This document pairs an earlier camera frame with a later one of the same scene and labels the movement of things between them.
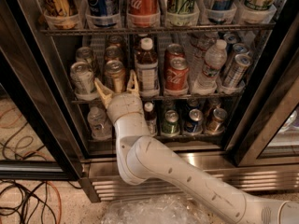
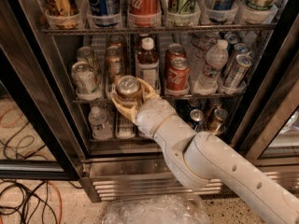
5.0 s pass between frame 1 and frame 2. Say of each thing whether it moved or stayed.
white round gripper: moved
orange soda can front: moved
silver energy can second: stayed
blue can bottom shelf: stayed
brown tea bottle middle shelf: stayed
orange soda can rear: stayed
